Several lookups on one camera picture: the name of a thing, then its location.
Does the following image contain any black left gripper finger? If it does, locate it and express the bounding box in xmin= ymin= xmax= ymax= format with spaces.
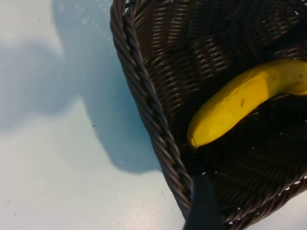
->
xmin=183 ymin=174 xmax=226 ymax=230

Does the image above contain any yellow banana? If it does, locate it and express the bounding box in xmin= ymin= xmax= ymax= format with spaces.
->
xmin=186 ymin=58 xmax=307 ymax=150

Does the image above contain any dark brown wicker basket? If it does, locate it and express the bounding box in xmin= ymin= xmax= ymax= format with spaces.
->
xmin=109 ymin=0 xmax=307 ymax=230

